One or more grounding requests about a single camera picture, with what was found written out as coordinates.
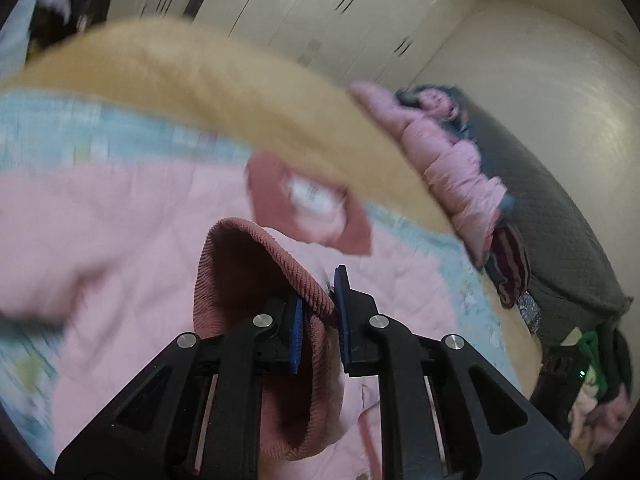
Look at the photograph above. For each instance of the green cloth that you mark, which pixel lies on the green cloth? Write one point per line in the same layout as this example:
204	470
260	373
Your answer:
592	360

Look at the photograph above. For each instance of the cream wardrobe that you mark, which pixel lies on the cream wardrobe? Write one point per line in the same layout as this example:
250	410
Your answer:
320	5

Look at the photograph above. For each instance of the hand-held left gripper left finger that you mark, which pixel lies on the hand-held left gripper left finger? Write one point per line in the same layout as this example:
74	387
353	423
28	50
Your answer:
296	336

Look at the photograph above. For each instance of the tan bed cover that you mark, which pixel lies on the tan bed cover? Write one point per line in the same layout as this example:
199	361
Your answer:
210	80

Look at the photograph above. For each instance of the teal and pink garment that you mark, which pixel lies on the teal and pink garment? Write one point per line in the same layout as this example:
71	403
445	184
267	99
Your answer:
440	100

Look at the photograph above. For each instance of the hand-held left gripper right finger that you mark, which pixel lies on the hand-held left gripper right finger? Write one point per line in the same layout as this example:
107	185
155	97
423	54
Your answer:
341	312

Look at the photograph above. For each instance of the dark grey padded headboard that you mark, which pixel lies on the dark grey padded headboard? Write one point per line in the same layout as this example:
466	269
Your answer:
560	230

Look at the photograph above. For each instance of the pink quilted jacket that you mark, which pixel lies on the pink quilted jacket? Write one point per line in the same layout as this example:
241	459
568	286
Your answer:
125	240

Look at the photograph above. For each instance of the dark travel bag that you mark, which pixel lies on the dark travel bag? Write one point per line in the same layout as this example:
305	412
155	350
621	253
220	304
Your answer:
90	7

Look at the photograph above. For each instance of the pink puffer jacket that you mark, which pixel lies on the pink puffer jacket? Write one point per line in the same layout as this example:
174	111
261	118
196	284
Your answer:
450	165

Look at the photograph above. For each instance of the blue cartoon printed blanket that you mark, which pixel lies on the blue cartoon printed blanket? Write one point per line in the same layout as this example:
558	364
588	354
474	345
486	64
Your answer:
100	130

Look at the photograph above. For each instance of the dark striped cloth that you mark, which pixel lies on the dark striped cloth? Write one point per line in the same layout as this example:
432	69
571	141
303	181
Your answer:
510	265

